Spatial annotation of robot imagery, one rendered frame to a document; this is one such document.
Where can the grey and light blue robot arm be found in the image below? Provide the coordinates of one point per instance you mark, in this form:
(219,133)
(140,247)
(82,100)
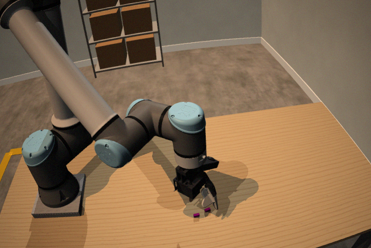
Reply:
(82,116)

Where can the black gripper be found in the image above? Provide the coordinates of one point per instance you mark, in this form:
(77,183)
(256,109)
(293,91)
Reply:
(189,183)

